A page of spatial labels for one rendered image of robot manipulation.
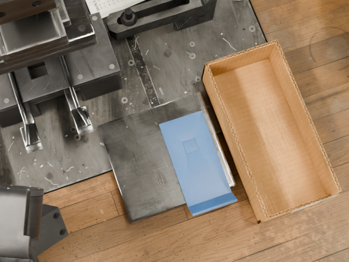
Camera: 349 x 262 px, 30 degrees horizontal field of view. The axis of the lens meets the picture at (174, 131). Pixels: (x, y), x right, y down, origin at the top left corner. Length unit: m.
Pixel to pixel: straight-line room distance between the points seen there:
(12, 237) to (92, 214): 0.26
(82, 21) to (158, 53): 0.27
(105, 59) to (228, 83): 0.21
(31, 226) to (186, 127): 0.33
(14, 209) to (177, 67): 0.42
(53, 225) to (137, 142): 0.21
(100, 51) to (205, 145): 0.21
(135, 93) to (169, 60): 0.08
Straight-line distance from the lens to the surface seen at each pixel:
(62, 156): 1.03
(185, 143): 1.00
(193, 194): 0.99
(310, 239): 1.03
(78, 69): 0.98
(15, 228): 0.76
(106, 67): 0.97
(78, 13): 0.84
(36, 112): 1.03
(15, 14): 0.74
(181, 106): 1.02
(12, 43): 0.79
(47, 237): 0.88
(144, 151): 1.00
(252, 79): 1.06
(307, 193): 1.03
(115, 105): 1.04
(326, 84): 1.09
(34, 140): 0.95
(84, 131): 0.95
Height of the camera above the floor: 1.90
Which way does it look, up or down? 75 degrees down
